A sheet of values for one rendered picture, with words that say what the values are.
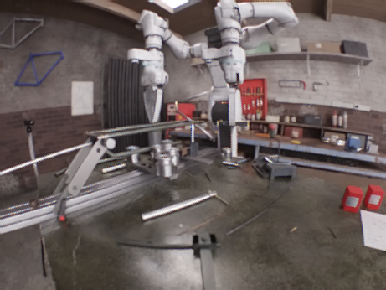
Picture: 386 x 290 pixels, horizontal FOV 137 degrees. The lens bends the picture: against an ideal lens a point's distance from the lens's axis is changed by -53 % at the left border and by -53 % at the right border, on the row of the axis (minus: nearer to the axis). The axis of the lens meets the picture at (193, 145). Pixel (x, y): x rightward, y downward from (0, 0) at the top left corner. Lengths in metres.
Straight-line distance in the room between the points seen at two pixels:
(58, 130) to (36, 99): 0.68
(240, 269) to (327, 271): 0.14
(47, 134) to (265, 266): 3.07
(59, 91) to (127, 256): 2.98
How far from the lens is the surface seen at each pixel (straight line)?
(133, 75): 3.22
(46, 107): 3.07
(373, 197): 0.52
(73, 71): 3.22
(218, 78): 1.05
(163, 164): 0.41
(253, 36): 0.90
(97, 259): 0.28
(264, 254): 0.28
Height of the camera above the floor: 1.08
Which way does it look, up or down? 11 degrees down
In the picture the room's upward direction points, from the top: straight up
